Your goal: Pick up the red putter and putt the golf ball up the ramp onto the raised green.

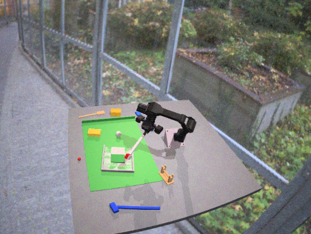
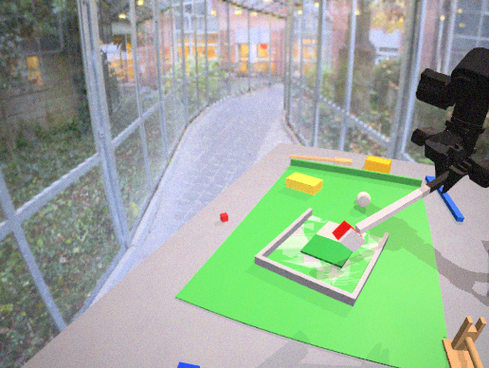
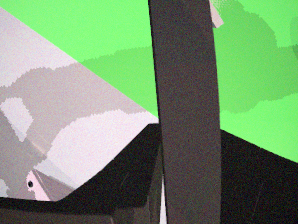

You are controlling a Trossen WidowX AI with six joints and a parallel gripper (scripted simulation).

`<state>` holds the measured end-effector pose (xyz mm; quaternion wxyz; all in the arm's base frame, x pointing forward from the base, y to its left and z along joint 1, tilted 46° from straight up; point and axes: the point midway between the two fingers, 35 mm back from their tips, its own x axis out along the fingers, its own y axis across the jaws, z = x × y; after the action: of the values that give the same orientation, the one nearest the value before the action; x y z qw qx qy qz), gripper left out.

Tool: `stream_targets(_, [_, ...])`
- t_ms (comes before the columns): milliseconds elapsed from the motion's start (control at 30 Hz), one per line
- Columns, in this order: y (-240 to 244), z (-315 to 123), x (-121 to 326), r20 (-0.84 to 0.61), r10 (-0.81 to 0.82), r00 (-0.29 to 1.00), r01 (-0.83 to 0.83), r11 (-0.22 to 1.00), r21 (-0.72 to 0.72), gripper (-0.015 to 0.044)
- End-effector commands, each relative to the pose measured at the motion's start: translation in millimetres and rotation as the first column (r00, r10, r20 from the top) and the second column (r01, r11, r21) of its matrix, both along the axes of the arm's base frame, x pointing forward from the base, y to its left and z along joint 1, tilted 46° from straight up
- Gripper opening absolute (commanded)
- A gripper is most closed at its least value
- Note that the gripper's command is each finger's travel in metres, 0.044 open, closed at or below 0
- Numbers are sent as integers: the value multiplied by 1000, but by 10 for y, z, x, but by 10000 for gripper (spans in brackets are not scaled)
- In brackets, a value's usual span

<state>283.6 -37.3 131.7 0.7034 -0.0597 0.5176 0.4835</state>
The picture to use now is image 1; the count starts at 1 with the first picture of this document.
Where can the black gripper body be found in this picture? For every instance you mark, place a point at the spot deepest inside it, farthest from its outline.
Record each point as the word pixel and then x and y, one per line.
pixel 157 129

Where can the green flat mat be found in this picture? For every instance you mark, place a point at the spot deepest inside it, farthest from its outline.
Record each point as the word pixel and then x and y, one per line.
pixel 145 168

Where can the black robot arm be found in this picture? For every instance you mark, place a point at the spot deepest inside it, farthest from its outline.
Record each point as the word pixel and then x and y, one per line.
pixel 153 109

